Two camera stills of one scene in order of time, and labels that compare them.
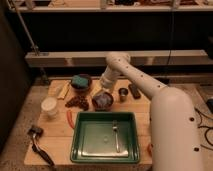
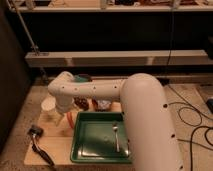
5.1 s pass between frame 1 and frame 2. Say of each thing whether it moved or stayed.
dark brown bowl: stayed
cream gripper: moved
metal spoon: stayed
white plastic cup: stayed
